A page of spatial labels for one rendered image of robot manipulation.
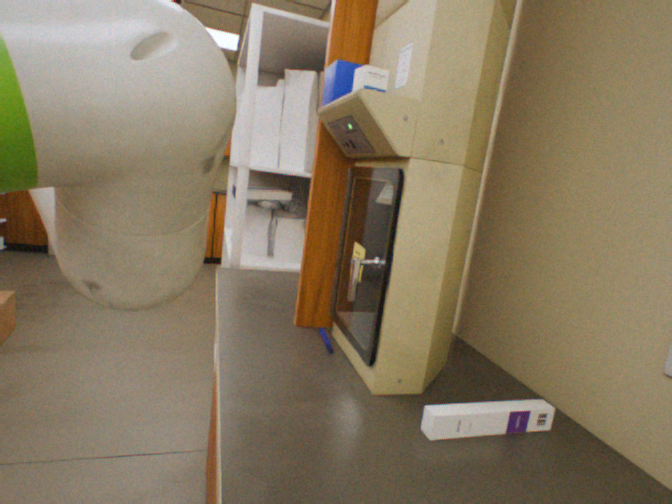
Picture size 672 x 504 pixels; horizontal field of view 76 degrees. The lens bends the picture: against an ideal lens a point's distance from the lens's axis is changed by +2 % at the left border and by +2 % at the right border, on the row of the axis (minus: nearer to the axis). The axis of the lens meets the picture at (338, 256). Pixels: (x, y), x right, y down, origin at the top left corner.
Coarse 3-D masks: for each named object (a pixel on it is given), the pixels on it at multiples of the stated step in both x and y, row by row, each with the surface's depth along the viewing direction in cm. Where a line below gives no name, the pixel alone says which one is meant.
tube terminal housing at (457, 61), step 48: (432, 0) 73; (480, 0) 74; (384, 48) 93; (432, 48) 73; (480, 48) 76; (432, 96) 75; (480, 96) 80; (432, 144) 77; (480, 144) 89; (432, 192) 79; (432, 240) 81; (432, 288) 84; (336, 336) 111; (384, 336) 83; (432, 336) 86; (384, 384) 85
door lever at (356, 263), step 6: (354, 258) 83; (354, 264) 83; (360, 264) 83; (366, 264) 84; (372, 264) 84; (354, 270) 83; (354, 276) 83; (354, 282) 84; (348, 288) 85; (354, 288) 84; (348, 294) 84; (354, 294) 84; (348, 300) 85; (354, 300) 85
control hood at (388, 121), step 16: (352, 96) 75; (368, 96) 72; (384, 96) 73; (400, 96) 74; (320, 112) 98; (336, 112) 88; (352, 112) 80; (368, 112) 74; (384, 112) 74; (400, 112) 74; (416, 112) 75; (368, 128) 79; (384, 128) 74; (400, 128) 75; (384, 144) 78; (400, 144) 76
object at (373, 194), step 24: (360, 168) 99; (384, 168) 85; (360, 192) 98; (384, 192) 84; (360, 216) 96; (384, 216) 83; (360, 240) 95; (384, 240) 82; (384, 264) 81; (360, 288) 93; (384, 288) 82; (336, 312) 108; (360, 312) 92; (360, 336) 91
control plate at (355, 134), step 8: (344, 120) 87; (352, 120) 83; (336, 128) 96; (352, 128) 86; (336, 136) 100; (344, 136) 95; (352, 136) 90; (360, 136) 86; (344, 144) 99; (368, 144) 85; (352, 152) 98; (360, 152) 93; (368, 152) 89
